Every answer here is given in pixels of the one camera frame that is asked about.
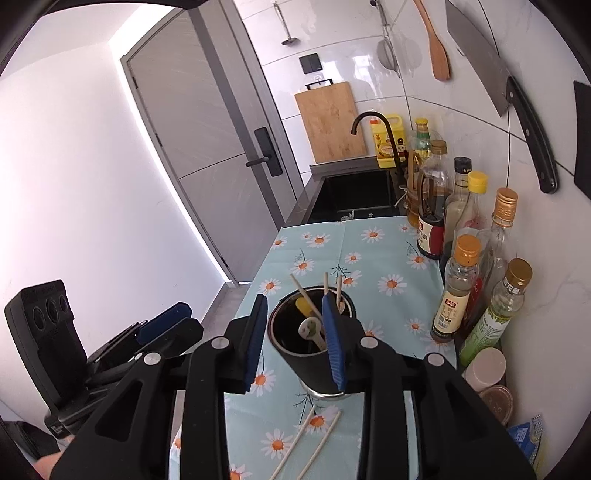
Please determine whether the black wall socket panel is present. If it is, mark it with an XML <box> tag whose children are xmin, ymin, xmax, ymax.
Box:
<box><xmin>573</xmin><ymin>80</ymin><xmax>591</xmax><ymax>201</ymax></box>

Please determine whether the wooden cutting board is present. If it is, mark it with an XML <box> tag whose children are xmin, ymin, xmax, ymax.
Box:
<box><xmin>294</xmin><ymin>78</ymin><xmax>368</xmax><ymax>164</ymax></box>

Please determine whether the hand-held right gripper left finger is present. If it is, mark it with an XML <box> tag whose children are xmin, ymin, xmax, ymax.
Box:
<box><xmin>50</xmin><ymin>294</ymin><xmax>269</xmax><ymax>480</ymax></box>

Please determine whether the black door lock handle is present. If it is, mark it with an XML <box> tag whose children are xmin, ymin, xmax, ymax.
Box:
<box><xmin>246</xmin><ymin>127</ymin><xmax>283</xmax><ymax>177</ymax></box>

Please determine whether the grey door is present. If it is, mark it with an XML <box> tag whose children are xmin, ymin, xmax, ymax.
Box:
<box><xmin>121</xmin><ymin>4</ymin><xmax>305</xmax><ymax>287</ymax></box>

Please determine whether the gold cap clear bottle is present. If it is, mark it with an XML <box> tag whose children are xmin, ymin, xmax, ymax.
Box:
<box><xmin>475</xmin><ymin>188</ymin><xmax>518</xmax><ymax>319</ymax></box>

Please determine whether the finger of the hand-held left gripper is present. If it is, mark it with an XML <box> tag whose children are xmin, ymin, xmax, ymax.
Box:
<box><xmin>88</xmin><ymin>302</ymin><xmax>192</xmax><ymax>365</ymax></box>
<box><xmin>88</xmin><ymin>318</ymin><xmax>204</xmax><ymax>386</ymax></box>

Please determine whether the white spoon green frog handle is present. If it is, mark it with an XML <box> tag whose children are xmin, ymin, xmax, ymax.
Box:
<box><xmin>298</xmin><ymin>318</ymin><xmax>329</xmax><ymax>355</ymax></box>

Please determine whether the metal ladle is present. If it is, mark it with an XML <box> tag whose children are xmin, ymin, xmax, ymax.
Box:
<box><xmin>272</xmin><ymin>0</ymin><xmax>298</xmax><ymax>47</ymax></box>

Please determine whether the black sink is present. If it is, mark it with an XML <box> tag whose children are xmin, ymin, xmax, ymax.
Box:
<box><xmin>302</xmin><ymin>157</ymin><xmax>411</xmax><ymax>227</ymax></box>

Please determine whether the black cylindrical utensil holder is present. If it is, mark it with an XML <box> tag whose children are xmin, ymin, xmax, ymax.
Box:
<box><xmin>267</xmin><ymin>286</ymin><xmax>365</xmax><ymax>402</ymax></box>

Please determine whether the black faucet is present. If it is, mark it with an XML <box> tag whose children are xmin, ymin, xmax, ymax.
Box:
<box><xmin>351</xmin><ymin>112</ymin><xmax>407</xmax><ymax>190</ymax></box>

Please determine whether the cleaver with black handle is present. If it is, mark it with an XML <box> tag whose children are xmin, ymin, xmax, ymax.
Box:
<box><xmin>445</xmin><ymin>0</ymin><xmax>559</xmax><ymax>193</ymax></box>

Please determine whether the brown lid jar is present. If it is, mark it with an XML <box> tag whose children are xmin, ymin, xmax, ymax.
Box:
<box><xmin>478</xmin><ymin>385</ymin><xmax>515</xmax><ymax>428</ymax></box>

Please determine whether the yellow oil jug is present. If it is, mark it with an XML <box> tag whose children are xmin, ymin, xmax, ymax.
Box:
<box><xmin>370</xmin><ymin>114</ymin><xmax>409</xmax><ymax>169</ymax></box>

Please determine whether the person's left hand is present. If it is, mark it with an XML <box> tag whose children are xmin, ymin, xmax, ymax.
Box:
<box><xmin>34</xmin><ymin>452</ymin><xmax>63</xmax><ymax>480</ymax></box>

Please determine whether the white and blue salt bag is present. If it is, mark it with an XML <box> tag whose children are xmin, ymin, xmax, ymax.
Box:
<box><xmin>507</xmin><ymin>414</ymin><xmax>546</xmax><ymax>467</ymax></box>

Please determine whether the wooden spatula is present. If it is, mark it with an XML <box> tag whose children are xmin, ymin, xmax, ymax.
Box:
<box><xmin>412</xmin><ymin>0</ymin><xmax>451</xmax><ymax>82</ymax></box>

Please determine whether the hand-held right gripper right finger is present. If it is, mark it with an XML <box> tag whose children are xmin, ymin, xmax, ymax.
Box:
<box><xmin>322</xmin><ymin>293</ymin><xmax>536</xmax><ymax>480</ymax></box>

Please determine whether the gold cap green label bottle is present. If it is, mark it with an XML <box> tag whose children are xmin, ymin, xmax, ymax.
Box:
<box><xmin>458</xmin><ymin>258</ymin><xmax>533</xmax><ymax>367</ymax></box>

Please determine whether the yellow cap glass bottle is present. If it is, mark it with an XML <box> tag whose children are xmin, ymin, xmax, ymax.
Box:
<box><xmin>455</xmin><ymin>172</ymin><xmax>489</xmax><ymax>250</ymax></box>

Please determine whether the daisy print tablecloth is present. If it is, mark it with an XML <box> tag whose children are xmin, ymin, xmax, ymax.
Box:
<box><xmin>168</xmin><ymin>215</ymin><xmax>458</xmax><ymax>480</ymax></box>

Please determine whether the metal strainer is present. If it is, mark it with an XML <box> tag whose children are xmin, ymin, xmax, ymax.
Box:
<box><xmin>372</xmin><ymin>0</ymin><xmax>400</xmax><ymax>72</ymax></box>

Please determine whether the yellow cap oil bottle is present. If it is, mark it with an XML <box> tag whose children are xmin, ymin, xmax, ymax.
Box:
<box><xmin>407</xmin><ymin>119</ymin><xmax>435</xmax><ymax>227</ymax></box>

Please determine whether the dark soy sauce jug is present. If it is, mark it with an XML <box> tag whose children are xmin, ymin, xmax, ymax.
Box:
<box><xmin>417</xmin><ymin>140</ymin><xmax>450</xmax><ymax>260</ymax></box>

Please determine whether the gold cap brown sauce bottle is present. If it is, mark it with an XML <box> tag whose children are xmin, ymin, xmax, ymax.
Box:
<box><xmin>430</xmin><ymin>234</ymin><xmax>483</xmax><ymax>343</ymax></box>

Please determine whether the black cap glass bottle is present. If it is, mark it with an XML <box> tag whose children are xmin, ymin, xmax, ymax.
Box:
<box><xmin>442</xmin><ymin>157</ymin><xmax>474</xmax><ymax>273</ymax></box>

